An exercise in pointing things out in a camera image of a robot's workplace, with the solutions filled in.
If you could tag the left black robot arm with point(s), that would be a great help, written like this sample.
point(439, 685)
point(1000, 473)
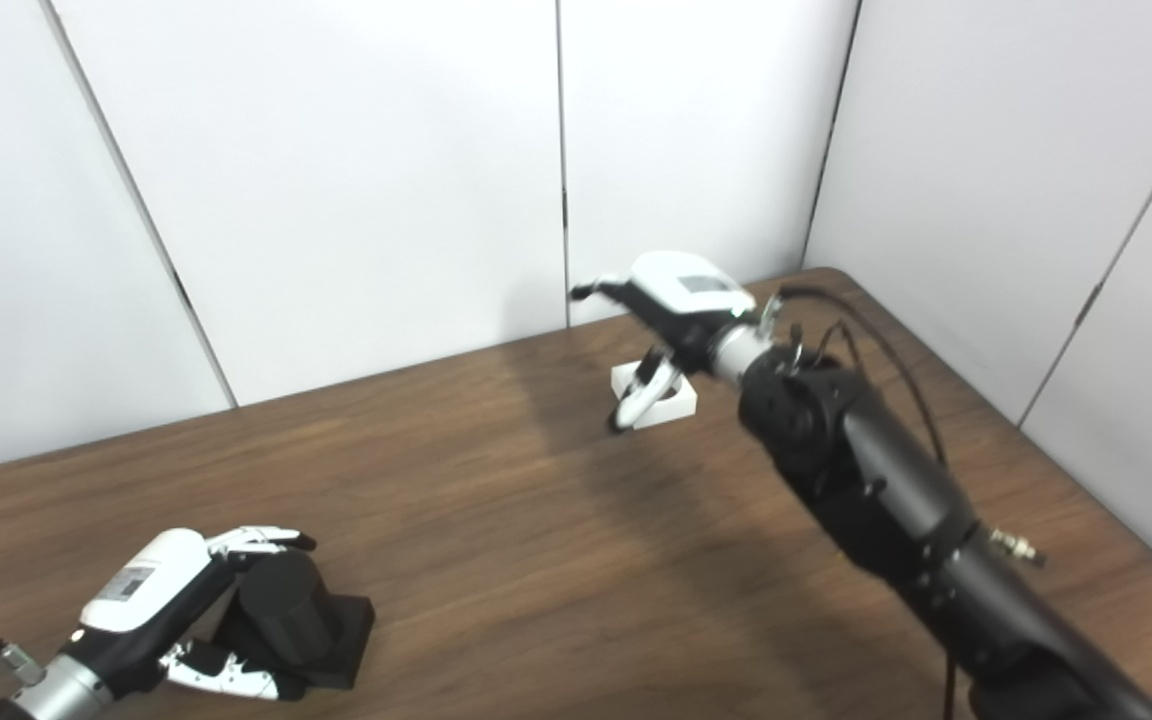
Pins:
point(56, 695)

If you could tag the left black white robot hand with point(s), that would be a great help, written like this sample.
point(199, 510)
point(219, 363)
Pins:
point(141, 590)

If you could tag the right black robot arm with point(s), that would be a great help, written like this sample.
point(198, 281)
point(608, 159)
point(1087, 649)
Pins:
point(886, 480)

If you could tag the black peg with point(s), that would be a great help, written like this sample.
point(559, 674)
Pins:
point(286, 605)

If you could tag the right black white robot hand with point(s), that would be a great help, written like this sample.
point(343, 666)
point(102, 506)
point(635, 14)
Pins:
point(686, 290)

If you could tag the white square piece with hole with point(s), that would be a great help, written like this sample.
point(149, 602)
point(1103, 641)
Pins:
point(681, 403)

